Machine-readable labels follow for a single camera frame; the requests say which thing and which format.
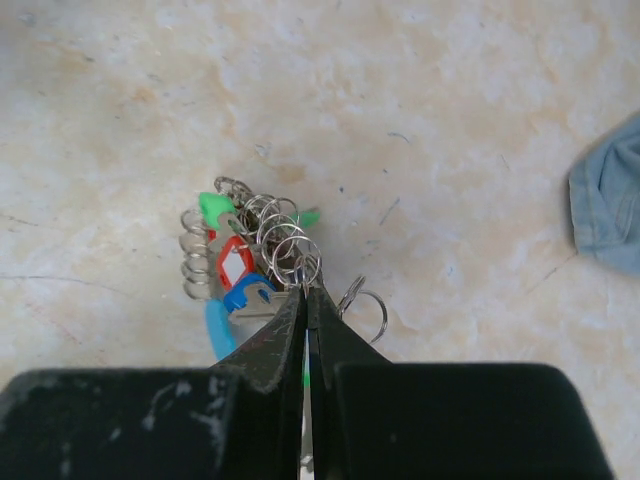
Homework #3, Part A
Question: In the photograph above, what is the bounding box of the keyring chain with keys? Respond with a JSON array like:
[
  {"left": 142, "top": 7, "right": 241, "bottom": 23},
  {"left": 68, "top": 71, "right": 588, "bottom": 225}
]
[{"left": 178, "top": 175, "right": 389, "bottom": 362}]

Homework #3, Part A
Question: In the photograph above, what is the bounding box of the light blue denim cloth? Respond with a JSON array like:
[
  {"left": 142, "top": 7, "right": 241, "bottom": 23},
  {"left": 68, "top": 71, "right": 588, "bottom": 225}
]
[{"left": 569, "top": 114, "right": 639, "bottom": 276}]

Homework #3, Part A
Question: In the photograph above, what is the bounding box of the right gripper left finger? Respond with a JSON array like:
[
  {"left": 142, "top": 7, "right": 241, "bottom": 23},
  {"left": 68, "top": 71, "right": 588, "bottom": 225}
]
[{"left": 210, "top": 289, "right": 306, "bottom": 479}]

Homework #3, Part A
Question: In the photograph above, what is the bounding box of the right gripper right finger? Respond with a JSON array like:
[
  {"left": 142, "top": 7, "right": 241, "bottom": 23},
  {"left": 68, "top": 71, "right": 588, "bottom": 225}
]
[{"left": 307, "top": 287, "right": 395, "bottom": 479}]

